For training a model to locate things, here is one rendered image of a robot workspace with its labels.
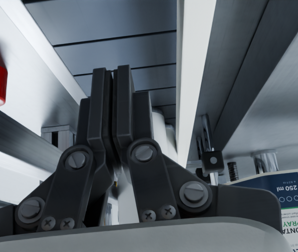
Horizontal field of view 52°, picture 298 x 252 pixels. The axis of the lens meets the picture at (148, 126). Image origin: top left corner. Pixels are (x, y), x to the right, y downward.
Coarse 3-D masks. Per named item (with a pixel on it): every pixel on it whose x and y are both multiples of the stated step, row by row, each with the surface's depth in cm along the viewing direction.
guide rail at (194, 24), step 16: (192, 0) 11; (208, 0) 11; (192, 16) 11; (208, 16) 11; (192, 32) 12; (208, 32) 12; (176, 48) 17; (192, 48) 13; (176, 64) 18; (192, 64) 15; (176, 80) 20; (192, 80) 16; (176, 96) 22; (192, 96) 19; (176, 112) 25; (192, 112) 21; (176, 128) 29; (192, 128) 25; (176, 144) 34
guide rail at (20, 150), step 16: (0, 112) 10; (0, 128) 10; (16, 128) 11; (0, 144) 9; (16, 144) 10; (32, 144) 12; (48, 144) 13; (0, 160) 10; (16, 160) 11; (32, 160) 12; (48, 160) 13; (32, 176) 14; (48, 176) 14; (112, 192) 27
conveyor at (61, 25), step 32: (32, 0) 15; (64, 0) 15; (96, 0) 15; (128, 0) 15; (160, 0) 15; (64, 32) 17; (96, 32) 17; (128, 32) 18; (160, 32) 18; (96, 64) 21; (160, 64) 22; (160, 96) 27
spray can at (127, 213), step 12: (156, 108) 29; (156, 120) 28; (156, 132) 28; (168, 156) 29; (120, 180) 27; (120, 192) 27; (132, 192) 26; (120, 204) 27; (132, 204) 26; (120, 216) 27; (132, 216) 25
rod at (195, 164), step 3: (201, 159) 45; (186, 162) 45; (189, 162) 45; (192, 162) 45; (195, 162) 45; (198, 162) 45; (201, 162) 45; (186, 165) 45; (189, 165) 45; (192, 165) 45; (195, 165) 45; (198, 165) 45; (201, 165) 45; (186, 168) 45; (189, 168) 45
